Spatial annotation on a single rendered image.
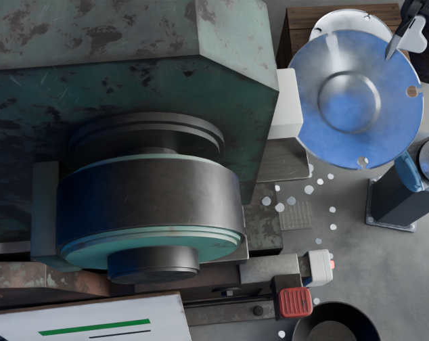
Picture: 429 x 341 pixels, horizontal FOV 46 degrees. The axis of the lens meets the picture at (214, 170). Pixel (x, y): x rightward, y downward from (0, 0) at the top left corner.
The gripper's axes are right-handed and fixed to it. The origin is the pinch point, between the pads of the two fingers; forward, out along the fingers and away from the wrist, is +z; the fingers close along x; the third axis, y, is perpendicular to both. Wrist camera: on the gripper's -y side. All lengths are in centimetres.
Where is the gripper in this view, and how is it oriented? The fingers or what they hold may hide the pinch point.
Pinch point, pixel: (386, 51)
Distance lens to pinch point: 99.3
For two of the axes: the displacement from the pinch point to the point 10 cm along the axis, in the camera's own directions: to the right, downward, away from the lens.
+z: -3.8, 8.0, 4.7
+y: 8.4, 5.1, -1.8
